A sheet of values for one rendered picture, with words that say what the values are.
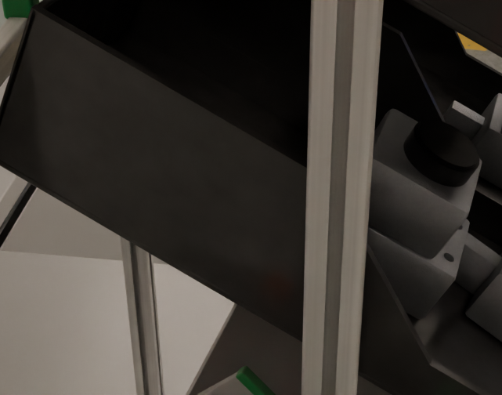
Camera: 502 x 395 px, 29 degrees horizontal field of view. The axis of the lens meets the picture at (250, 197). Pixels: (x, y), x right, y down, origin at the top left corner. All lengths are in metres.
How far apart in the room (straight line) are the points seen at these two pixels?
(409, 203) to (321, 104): 0.11
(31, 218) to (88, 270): 0.26
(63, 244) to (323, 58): 1.18
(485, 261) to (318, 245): 0.14
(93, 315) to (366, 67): 0.75
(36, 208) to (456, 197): 0.98
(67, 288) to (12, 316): 0.07
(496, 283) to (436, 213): 0.05
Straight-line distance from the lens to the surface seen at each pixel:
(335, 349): 0.36
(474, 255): 0.45
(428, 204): 0.39
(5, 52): 0.48
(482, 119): 0.56
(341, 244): 0.33
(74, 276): 1.06
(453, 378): 0.39
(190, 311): 1.00
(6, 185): 1.23
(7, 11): 0.51
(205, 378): 0.46
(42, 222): 1.35
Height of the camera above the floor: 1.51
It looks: 34 degrees down
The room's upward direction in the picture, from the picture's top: 1 degrees counter-clockwise
